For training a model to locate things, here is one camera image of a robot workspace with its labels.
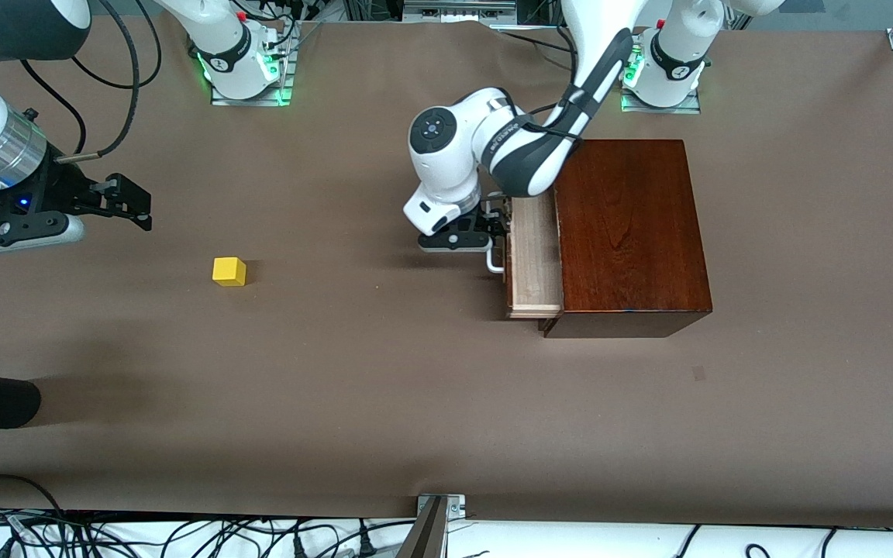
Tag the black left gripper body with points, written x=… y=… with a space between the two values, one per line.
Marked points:
x=485 y=221

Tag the dark brown wooden cabinet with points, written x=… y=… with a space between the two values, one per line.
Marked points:
x=632 y=232

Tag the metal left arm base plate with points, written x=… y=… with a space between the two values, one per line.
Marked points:
x=660 y=109

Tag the small brown tape patch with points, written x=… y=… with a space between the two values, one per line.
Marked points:
x=698 y=373

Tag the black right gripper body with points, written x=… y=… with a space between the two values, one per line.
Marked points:
x=59 y=191

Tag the yellow wooden block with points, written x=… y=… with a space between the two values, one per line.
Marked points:
x=228 y=271

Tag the aluminium frame rack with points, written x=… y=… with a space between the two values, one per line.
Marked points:
x=454 y=9

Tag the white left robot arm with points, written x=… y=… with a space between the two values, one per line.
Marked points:
x=446 y=170

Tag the brown table cover sheet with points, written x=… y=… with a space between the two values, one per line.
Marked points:
x=377 y=387

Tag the metal table leg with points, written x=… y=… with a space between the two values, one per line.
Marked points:
x=431 y=535

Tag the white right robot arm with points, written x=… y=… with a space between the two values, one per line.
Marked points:
x=222 y=39

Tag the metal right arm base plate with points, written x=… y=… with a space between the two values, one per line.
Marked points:
x=285 y=85

